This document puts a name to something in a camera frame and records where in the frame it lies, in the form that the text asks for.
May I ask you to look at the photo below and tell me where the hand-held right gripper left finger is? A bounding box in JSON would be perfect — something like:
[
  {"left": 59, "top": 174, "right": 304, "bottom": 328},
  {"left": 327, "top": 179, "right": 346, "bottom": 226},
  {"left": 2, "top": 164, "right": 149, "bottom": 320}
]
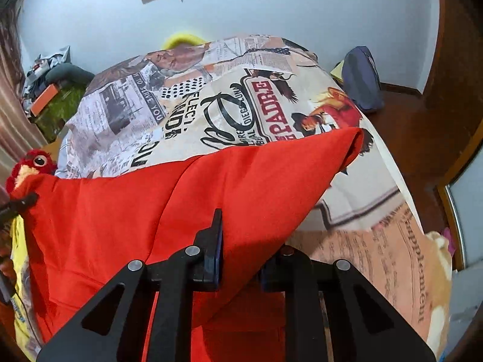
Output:
[{"left": 36, "top": 208, "right": 224, "bottom": 362}]

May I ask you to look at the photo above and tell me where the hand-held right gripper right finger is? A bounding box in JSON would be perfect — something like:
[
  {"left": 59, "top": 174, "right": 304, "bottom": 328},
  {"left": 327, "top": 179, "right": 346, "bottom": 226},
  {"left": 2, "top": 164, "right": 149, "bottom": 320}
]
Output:
[{"left": 260, "top": 247, "right": 438, "bottom": 362}]

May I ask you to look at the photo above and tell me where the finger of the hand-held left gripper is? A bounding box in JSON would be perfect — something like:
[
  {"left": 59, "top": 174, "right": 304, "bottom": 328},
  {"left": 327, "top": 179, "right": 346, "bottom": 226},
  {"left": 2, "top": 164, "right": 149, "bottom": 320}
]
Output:
[{"left": 0, "top": 192, "right": 40, "bottom": 222}]

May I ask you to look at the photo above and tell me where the red zip jacket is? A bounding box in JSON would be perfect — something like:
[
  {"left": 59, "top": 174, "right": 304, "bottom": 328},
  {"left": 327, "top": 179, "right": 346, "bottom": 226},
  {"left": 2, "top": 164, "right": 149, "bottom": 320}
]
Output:
[{"left": 9, "top": 126, "right": 365, "bottom": 362}]

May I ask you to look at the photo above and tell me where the yellow cloth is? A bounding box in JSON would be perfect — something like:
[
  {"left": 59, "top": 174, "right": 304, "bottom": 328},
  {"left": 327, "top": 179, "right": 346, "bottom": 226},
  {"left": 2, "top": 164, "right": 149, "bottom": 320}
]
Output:
[{"left": 11, "top": 213, "right": 44, "bottom": 360}]

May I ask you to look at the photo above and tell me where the red plush toy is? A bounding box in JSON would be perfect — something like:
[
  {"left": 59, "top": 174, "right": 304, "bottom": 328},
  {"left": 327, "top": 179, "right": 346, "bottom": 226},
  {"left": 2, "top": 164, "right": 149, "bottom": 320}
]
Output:
[{"left": 5, "top": 149, "right": 58, "bottom": 194}]

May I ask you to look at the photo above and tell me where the striped brown curtain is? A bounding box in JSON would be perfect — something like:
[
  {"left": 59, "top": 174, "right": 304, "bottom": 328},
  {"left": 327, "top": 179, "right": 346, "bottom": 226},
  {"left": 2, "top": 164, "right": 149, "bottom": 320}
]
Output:
[{"left": 0, "top": 5, "right": 48, "bottom": 176}]

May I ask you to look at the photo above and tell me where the orange box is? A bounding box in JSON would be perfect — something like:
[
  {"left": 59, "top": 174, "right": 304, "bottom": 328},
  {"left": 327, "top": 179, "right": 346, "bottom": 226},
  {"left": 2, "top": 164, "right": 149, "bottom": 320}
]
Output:
[{"left": 29, "top": 84, "right": 62, "bottom": 118}]

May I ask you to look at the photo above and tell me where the dark grey pillow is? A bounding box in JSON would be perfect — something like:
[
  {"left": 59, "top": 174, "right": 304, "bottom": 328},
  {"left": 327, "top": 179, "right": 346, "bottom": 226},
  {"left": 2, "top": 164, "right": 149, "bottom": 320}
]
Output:
[{"left": 44, "top": 64, "right": 96, "bottom": 84}]

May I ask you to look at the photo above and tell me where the cartoon fleece blanket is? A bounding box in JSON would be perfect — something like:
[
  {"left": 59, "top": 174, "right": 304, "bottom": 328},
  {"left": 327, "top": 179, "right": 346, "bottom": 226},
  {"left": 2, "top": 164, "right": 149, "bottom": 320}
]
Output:
[{"left": 424, "top": 231, "right": 454, "bottom": 362}]

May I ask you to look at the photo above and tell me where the newspaper print quilt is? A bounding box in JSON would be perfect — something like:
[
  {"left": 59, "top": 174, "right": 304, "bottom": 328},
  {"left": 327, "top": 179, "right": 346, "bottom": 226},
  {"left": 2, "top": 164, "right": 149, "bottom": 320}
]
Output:
[{"left": 55, "top": 36, "right": 433, "bottom": 334}]

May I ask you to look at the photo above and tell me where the white sliding wardrobe door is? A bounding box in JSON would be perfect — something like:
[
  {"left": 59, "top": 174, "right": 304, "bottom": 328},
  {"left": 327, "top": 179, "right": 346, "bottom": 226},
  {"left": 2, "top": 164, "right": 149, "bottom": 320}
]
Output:
[{"left": 436, "top": 147, "right": 483, "bottom": 272}]

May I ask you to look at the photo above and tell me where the yellow paper bag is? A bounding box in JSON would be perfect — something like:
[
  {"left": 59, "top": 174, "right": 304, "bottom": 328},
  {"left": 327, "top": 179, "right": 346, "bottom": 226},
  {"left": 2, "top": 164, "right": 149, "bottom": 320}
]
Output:
[{"left": 329, "top": 59, "right": 346, "bottom": 82}]

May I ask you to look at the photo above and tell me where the grey blue backpack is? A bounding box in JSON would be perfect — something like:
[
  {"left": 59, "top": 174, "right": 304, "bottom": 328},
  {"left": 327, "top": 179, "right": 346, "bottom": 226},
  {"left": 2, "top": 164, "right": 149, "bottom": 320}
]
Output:
[{"left": 341, "top": 46, "right": 386, "bottom": 114}]

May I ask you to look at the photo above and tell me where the yellow foam tube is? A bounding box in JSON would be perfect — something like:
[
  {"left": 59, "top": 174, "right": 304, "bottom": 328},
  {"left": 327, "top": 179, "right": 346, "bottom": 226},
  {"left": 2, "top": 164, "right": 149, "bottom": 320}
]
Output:
[{"left": 162, "top": 33, "right": 207, "bottom": 50}]

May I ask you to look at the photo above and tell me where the brown wooden door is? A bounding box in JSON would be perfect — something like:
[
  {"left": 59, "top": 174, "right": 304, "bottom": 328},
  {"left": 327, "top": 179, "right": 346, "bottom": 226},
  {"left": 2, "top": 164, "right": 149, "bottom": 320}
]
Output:
[{"left": 422, "top": 0, "right": 483, "bottom": 191}]

